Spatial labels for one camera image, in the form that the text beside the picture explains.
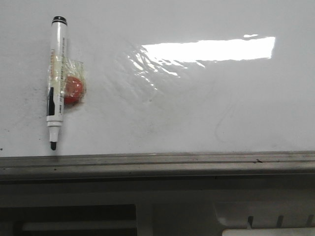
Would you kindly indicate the white whiteboard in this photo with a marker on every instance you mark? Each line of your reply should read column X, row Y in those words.
column 163, row 76

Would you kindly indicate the red round magnet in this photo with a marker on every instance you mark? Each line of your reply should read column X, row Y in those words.
column 74, row 90

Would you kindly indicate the white black whiteboard marker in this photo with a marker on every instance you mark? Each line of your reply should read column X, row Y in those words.
column 56, row 81

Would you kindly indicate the white plastic base panel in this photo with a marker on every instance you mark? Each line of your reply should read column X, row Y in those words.
column 156, row 207

